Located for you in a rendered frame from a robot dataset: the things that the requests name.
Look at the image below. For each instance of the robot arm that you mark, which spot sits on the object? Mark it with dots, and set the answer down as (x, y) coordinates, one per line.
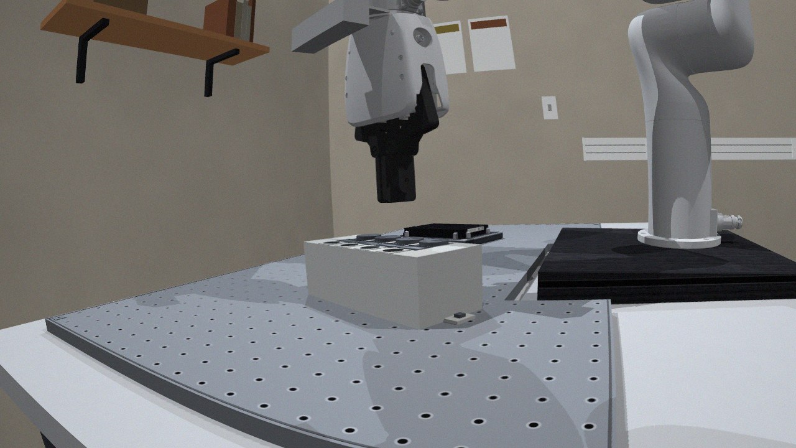
(668, 43)

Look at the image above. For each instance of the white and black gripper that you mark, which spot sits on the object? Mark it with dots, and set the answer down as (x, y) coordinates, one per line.
(393, 66)

